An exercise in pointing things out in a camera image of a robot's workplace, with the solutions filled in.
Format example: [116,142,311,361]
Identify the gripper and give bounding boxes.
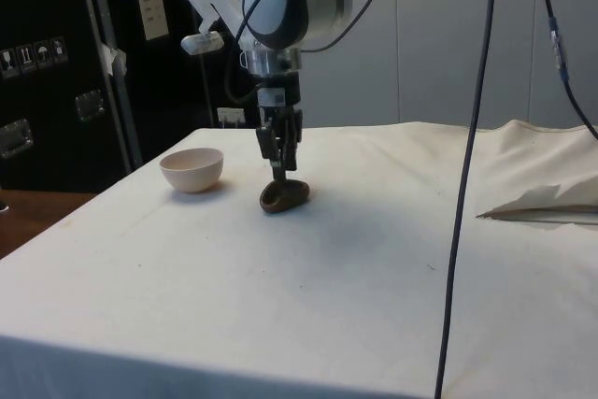
[255,72,304,181]

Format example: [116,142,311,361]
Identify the white bowl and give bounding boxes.
[159,148,225,194]

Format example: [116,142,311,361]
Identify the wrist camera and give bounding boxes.
[180,30,224,55]

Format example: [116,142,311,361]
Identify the black cabinet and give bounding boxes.
[0,0,261,194]

